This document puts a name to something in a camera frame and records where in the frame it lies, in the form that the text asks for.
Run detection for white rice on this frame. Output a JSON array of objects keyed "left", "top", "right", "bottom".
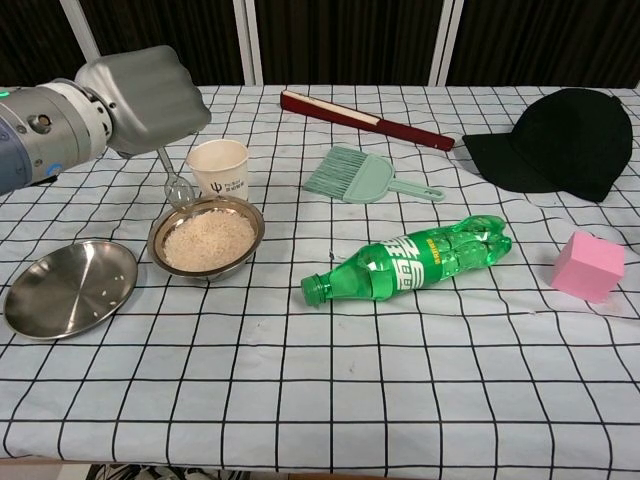
[{"left": 163, "top": 211, "right": 256, "bottom": 274}]

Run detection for checkered white tablecloth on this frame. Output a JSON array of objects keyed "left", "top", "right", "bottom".
[{"left": 0, "top": 84, "right": 640, "bottom": 457}]

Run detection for dark red folding fan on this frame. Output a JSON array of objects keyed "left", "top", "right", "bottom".
[{"left": 279, "top": 90, "right": 456, "bottom": 151}]

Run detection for empty steel plate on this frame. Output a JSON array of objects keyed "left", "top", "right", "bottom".
[{"left": 3, "top": 239, "right": 139, "bottom": 342}]

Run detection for black baseball cap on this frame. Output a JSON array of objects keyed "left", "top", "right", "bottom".
[{"left": 461, "top": 88, "right": 634, "bottom": 203}]

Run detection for steel bowl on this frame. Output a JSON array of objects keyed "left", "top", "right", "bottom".
[{"left": 147, "top": 195, "right": 266, "bottom": 285}]

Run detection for white partition post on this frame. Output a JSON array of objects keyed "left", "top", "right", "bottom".
[
  {"left": 428, "top": 0, "right": 464, "bottom": 86},
  {"left": 64, "top": 0, "right": 112, "bottom": 87},
  {"left": 232, "top": 0, "right": 264, "bottom": 85}
]

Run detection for metal spoon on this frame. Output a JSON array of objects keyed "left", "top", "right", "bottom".
[{"left": 158, "top": 145, "right": 195, "bottom": 209}]

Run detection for green plastic bottle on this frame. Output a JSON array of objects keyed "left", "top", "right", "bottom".
[{"left": 300, "top": 214, "right": 513, "bottom": 307}]

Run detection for white paper cup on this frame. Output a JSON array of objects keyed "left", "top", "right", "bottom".
[{"left": 186, "top": 139, "right": 250, "bottom": 204}]

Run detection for pink foam cube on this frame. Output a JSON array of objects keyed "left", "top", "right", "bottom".
[{"left": 551, "top": 230, "right": 627, "bottom": 304}]

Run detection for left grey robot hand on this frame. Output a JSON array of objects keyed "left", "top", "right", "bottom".
[{"left": 74, "top": 45, "right": 211, "bottom": 161}]

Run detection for teal mini dustpan brush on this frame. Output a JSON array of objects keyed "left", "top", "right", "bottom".
[{"left": 302, "top": 145, "right": 445, "bottom": 205}]

